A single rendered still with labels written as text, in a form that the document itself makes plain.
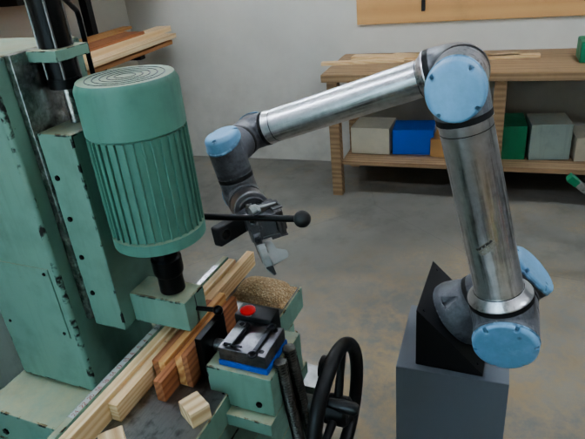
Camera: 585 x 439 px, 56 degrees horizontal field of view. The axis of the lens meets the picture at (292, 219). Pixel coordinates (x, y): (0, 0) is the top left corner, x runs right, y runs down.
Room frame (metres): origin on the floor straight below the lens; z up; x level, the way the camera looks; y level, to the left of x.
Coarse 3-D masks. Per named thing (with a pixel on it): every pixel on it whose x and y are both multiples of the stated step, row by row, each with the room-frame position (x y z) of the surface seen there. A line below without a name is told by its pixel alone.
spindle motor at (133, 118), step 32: (160, 64) 1.02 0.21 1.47; (96, 96) 0.87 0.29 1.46; (128, 96) 0.87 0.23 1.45; (160, 96) 0.89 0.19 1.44; (96, 128) 0.88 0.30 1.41; (128, 128) 0.86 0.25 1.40; (160, 128) 0.88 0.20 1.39; (96, 160) 0.89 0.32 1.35; (128, 160) 0.87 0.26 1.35; (160, 160) 0.88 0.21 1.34; (192, 160) 0.95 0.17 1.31; (128, 192) 0.87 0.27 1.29; (160, 192) 0.88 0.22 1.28; (192, 192) 0.92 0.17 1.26; (128, 224) 0.87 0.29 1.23; (160, 224) 0.87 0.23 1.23; (192, 224) 0.91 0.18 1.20
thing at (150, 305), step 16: (144, 288) 0.97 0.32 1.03; (192, 288) 0.95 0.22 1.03; (144, 304) 0.94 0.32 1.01; (160, 304) 0.92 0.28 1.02; (176, 304) 0.91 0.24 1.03; (192, 304) 0.92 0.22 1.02; (144, 320) 0.95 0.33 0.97; (160, 320) 0.93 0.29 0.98; (176, 320) 0.91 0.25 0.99; (192, 320) 0.91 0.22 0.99
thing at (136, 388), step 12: (252, 252) 1.24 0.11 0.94; (240, 264) 1.18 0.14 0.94; (252, 264) 1.23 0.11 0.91; (228, 276) 1.13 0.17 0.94; (240, 276) 1.17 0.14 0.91; (216, 288) 1.08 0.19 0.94; (228, 288) 1.11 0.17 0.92; (144, 372) 0.82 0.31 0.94; (132, 384) 0.79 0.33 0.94; (144, 384) 0.81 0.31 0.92; (120, 396) 0.76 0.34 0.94; (132, 396) 0.78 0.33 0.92; (120, 408) 0.75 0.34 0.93; (132, 408) 0.77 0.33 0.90; (120, 420) 0.74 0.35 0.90
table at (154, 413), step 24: (288, 312) 1.04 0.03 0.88; (144, 408) 0.77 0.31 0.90; (168, 408) 0.76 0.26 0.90; (216, 408) 0.75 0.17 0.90; (240, 408) 0.78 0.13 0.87; (144, 432) 0.71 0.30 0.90; (168, 432) 0.71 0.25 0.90; (192, 432) 0.70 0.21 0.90; (216, 432) 0.73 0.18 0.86; (264, 432) 0.73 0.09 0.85
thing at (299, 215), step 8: (208, 216) 1.06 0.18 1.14; (216, 216) 1.05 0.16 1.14; (224, 216) 1.05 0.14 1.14; (232, 216) 1.04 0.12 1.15; (240, 216) 1.03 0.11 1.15; (248, 216) 1.02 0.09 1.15; (256, 216) 1.01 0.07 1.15; (264, 216) 1.01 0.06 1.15; (272, 216) 1.00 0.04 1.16; (280, 216) 0.99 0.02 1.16; (288, 216) 0.98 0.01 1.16; (296, 216) 0.97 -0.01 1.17; (304, 216) 0.96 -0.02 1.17; (296, 224) 0.96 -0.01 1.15; (304, 224) 0.96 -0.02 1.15
